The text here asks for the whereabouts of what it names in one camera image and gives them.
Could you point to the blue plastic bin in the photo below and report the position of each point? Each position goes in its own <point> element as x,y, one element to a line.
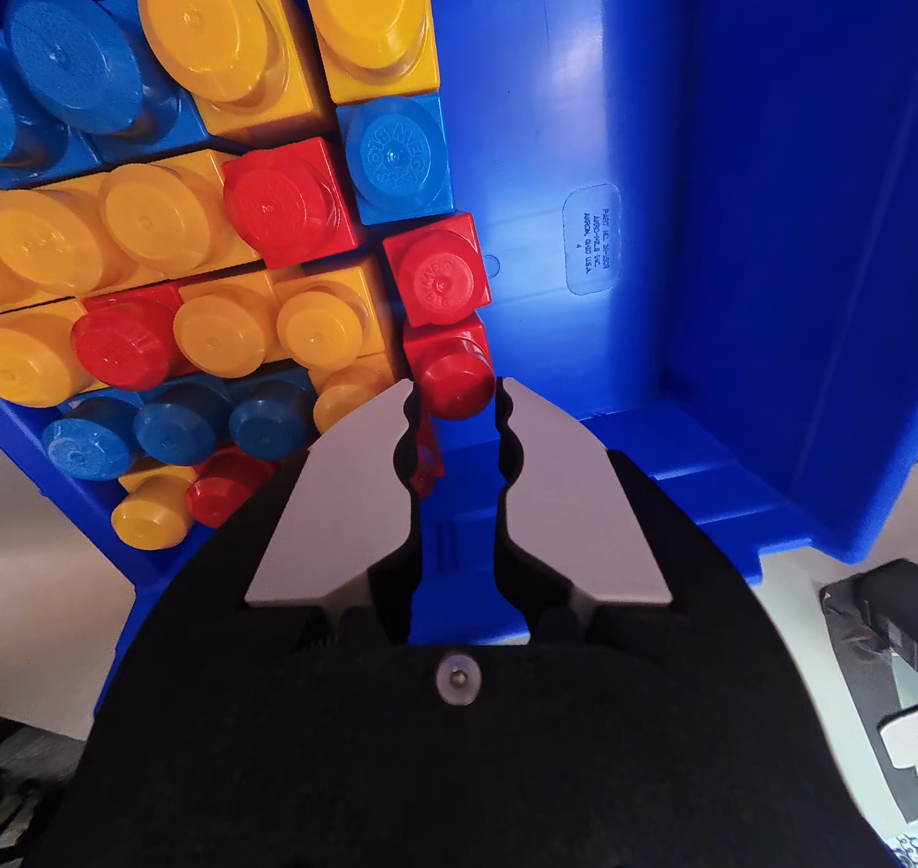
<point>717,237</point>

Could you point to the dark grey object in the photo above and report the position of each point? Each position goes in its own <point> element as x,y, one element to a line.
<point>882,638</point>

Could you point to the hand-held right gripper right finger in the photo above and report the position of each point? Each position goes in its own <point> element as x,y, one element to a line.
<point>581,524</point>

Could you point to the pile of building bricks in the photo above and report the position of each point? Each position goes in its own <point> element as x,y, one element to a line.
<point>215,237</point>

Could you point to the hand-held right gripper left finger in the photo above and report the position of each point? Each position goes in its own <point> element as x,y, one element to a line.
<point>337,524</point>

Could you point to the red mega block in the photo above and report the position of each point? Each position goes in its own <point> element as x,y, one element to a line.
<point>455,380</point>

